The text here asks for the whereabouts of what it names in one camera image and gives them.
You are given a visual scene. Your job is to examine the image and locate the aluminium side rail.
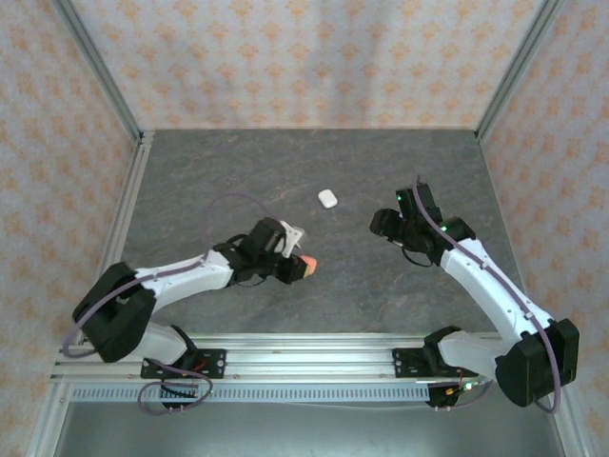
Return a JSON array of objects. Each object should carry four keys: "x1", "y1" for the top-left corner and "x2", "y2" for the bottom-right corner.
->
[{"x1": 97, "y1": 130, "x2": 154, "y2": 268}]

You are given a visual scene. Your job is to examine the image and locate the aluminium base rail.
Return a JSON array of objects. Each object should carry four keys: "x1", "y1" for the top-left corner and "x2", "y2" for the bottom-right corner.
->
[{"x1": 50, "y1": 332, "x2": 501, "y2": 382}]

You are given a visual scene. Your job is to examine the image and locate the aluminium frame post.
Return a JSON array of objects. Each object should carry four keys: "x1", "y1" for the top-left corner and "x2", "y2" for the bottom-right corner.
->
[
  {"x1": 474, "y1": 0, "x2": 570, "y2": 144},
  {"x1": 50, "y1": 0, "x2": 147, "y2": 144}
]

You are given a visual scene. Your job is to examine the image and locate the grey slotted cable duct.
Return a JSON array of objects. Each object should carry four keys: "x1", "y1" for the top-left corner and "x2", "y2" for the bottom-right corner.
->
[{"x1": 69, "y1": 384, "x2": 432, "y2": 404}]

